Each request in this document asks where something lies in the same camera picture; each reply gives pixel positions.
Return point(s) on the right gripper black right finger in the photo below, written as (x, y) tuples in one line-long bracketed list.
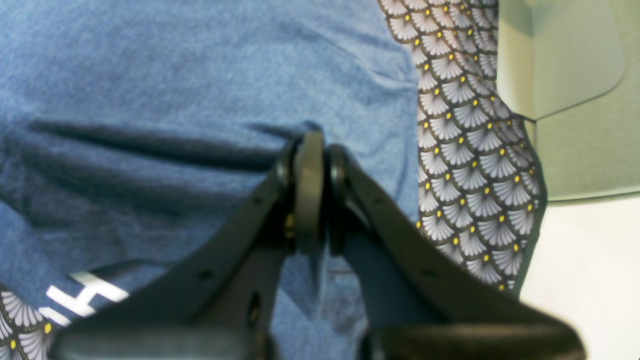
[(420, 305)]

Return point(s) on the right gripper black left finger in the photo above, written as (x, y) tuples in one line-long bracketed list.
[(218, 303)]

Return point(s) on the blue T-shirt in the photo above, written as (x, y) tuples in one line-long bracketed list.
[(132, 129)]

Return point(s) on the fan-patterned tablecloth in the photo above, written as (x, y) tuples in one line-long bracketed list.
[(480, 194)]

